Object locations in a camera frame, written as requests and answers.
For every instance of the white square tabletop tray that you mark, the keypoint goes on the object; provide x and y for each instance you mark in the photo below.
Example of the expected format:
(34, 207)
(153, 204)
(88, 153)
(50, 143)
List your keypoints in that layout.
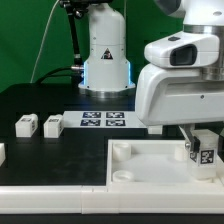
(147, 161)

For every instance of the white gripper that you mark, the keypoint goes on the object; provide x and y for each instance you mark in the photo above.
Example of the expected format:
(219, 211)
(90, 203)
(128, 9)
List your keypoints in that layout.
(178, 97)

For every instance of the white U-shaped obstacle fence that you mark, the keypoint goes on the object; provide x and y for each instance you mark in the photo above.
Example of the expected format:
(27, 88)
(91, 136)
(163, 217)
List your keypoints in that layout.
(202, 197)

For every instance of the white marker plate with tags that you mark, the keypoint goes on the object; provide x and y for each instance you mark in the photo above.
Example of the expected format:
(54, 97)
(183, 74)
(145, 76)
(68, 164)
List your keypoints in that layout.
(101, 119)

